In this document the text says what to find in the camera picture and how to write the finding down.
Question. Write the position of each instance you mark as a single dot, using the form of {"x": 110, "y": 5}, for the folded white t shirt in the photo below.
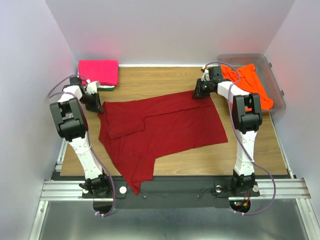
{"x": 106, "y": 86}

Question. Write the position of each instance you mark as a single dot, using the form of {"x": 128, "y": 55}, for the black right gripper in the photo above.
{"x": 199, "y": 92}

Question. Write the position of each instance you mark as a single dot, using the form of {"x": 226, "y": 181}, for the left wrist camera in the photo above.
{"x": 91, "y": 87}

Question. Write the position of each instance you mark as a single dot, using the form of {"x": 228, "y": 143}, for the dark red t shirt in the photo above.
{"x": 136, "y": 133}

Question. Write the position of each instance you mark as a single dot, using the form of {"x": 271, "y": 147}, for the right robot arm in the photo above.
{"x": 246, "y": 118}

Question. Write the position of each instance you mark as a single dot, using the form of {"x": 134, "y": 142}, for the folded green t shirt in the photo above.
{"x": 105, "y": 88}

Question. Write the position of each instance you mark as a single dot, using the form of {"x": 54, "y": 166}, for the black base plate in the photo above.
{"x": 170, "y": 192}

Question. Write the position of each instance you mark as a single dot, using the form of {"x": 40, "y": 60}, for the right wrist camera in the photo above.
{"x": 205, "y": 74}

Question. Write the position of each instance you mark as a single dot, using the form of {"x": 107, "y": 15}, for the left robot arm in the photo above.
{"x": 71, "y": 125}

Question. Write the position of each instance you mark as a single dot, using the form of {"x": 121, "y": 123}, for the folded pink t shirt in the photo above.
{"x": 105, "y": 71}

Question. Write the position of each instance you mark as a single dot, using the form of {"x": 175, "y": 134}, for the clear plastic bin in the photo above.
{"x": 264, "y": 72}

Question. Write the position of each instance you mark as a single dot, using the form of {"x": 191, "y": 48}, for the orange t shirt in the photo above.
{"x": 249, "y": 81}

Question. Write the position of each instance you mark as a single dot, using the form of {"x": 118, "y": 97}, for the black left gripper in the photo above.
{"x": 97, "y": 106}

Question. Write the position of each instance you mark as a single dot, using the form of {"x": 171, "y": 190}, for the aluminium rail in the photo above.
{"x": 285, "y": 189}

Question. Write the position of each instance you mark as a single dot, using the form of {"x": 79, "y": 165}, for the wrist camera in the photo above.
{"x": 91, "y": 87}
{"x": 205, "y": 74}

